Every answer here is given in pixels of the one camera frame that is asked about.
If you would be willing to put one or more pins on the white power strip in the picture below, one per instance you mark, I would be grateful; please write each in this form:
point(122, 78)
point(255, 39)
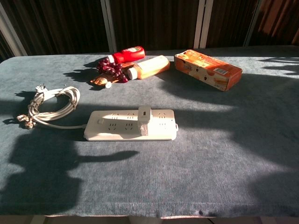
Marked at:
point(109, 133)

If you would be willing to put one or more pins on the brown snack packet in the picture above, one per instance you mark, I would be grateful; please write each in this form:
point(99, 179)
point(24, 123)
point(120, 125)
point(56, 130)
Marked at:
point(128, 65)

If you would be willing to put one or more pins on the purple grape bunch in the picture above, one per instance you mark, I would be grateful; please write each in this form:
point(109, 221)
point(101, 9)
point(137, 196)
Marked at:
point(112, 68)

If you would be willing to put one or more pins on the slanted white partition post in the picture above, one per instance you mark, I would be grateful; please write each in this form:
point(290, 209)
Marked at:
point(11, 35)

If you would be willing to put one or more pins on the red-brown curtain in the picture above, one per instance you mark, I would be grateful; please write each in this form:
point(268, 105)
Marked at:
point(278, 21)

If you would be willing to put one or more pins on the white plug adapter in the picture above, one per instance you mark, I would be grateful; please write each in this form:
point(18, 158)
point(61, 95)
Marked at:
point(144, 121)

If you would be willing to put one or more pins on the brown bread toy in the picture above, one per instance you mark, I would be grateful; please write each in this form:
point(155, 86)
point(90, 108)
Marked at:
point(101, 81)

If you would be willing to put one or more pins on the red ketchup bottle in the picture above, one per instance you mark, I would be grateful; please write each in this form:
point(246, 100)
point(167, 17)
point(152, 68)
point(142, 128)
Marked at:
point(130, 54)

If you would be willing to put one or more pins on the blue-grey tablecloth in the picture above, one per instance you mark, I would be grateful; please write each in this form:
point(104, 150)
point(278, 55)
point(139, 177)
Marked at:
point(163, 175)

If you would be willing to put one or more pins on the orange cardboard box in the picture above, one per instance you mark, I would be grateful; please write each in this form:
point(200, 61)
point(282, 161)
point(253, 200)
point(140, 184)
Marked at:
point(210, 70)

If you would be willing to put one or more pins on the dark slatted screen panel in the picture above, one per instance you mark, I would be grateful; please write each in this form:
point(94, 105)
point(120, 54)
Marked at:
point(229, 21)
point(58, 25)
point(154, 23)

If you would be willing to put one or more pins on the grey partition post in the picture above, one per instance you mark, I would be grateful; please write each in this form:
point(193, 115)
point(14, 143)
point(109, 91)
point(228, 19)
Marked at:
point(253, 21)

